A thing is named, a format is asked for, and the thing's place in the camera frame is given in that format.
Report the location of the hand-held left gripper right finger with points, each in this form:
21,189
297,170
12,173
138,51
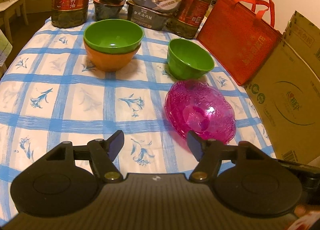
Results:
195,146

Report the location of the large green bowl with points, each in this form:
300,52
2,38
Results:
113,36

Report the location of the red tote bag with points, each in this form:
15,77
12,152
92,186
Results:
237,37

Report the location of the orange bowl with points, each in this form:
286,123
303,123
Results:
110,61

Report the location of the green checkered chair cloth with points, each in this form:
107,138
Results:
4,50

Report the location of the small green bowl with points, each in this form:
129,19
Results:
190,58

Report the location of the dark rectangular instant meal box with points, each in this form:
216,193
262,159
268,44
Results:
147,18

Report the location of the large printed cardboard box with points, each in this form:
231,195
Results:
292,100

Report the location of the blue checkered floral tablecloth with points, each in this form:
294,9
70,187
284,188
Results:
75,95

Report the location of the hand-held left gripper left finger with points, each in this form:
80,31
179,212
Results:
116,145

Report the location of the white carved wooden chair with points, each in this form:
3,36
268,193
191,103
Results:
11,2

